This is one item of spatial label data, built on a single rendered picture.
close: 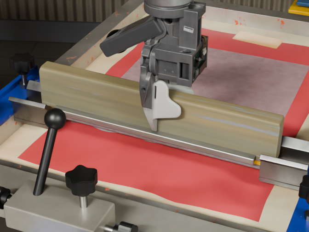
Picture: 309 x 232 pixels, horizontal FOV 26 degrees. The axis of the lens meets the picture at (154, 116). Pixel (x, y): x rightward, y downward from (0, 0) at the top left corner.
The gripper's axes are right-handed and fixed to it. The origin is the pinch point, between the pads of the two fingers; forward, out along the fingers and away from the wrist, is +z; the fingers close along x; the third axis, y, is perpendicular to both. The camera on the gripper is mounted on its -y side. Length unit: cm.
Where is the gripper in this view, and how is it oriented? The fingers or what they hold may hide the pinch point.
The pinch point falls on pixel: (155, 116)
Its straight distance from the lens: 107.1
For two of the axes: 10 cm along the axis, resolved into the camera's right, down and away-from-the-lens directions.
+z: 0.0, 8.5, 5.3
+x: 3.9, -4.9, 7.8
